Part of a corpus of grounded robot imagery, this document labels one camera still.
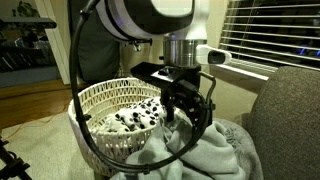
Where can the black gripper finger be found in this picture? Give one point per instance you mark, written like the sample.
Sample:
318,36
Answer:
198,115
170,111

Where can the white door frame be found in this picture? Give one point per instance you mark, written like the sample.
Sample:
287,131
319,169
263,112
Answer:
56,43

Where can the white window sill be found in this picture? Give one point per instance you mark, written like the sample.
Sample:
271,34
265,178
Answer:
243,72

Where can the dark grey fringed throw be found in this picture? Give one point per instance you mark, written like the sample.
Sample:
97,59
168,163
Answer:
246,146

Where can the dark grey hanging bag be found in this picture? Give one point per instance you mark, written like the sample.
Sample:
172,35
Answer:
96,56

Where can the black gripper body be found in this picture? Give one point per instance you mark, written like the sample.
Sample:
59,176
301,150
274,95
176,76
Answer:
181,93

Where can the grey fabric sofa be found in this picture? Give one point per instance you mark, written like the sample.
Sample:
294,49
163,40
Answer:
290,116

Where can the wide white window blinds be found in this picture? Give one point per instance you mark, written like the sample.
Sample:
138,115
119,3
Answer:
266,36

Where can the black tripod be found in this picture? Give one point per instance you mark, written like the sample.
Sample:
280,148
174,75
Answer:
13,165

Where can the white woven laundry basket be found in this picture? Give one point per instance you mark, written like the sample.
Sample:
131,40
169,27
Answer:
96,100

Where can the black white spotted cloth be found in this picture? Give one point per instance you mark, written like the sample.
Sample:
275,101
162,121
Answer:
140,115

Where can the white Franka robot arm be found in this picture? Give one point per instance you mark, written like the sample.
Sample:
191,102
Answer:
180,51

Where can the black wall hook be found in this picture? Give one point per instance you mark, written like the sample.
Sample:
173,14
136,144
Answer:
143,42

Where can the light grey fleece blanket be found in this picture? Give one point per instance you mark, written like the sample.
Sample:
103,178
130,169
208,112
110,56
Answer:
213,153

